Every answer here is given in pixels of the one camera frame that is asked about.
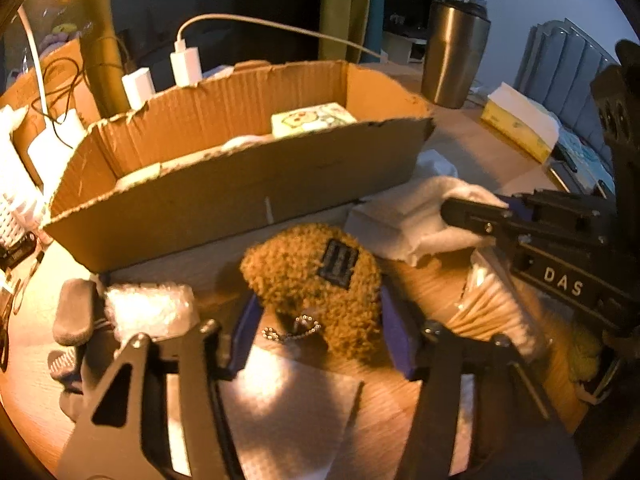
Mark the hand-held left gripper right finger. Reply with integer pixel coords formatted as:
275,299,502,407
379,286,585,480

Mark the dark grey soft pad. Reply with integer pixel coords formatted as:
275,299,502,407
47,279,99,396

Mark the cotton swab pack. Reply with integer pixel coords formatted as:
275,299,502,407
447,250,548,357

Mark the white desk lamp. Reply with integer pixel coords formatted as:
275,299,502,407
17,0,93,188

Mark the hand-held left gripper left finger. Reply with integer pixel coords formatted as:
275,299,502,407
56,294,266,480

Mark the printed tissue pack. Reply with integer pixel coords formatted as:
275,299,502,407
271,102,358,139

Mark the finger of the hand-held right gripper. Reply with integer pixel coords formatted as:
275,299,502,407
440,191,618,248

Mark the steel tumbler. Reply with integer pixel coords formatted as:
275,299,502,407
421,0,492,110

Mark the brown cardboard carton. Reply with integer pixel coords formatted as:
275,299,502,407
0,39,103,128

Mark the narrow yellow curtain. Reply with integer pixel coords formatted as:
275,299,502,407
320,0,374,64

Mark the white charging cable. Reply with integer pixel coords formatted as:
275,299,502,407
176,14,383,61

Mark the grey padded headboard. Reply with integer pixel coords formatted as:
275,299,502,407
514,19,622,161

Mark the white paper napkin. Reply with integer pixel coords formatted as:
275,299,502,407
167,345,476,480

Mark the black cable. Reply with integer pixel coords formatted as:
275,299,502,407
36,35,132,128

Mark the small white charger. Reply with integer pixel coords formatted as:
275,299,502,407
122,67,157,110

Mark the cardboard box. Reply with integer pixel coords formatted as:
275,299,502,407
42,59,436,273

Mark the white cloth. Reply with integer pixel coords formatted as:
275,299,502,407
345,150,511,267

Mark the bubble wrap packet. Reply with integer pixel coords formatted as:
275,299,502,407
104,282,197,342

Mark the yellow tissue pack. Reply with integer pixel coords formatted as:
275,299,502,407
481,81,560,163

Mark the tall white charger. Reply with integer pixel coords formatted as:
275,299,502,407
170,39,204,87

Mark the green fuzzy cloth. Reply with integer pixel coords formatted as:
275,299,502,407
567,320,605,382

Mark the brown plush toy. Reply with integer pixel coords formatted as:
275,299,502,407
240,224,383,363

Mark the white plastic basket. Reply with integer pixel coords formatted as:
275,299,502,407
0,187,47,242

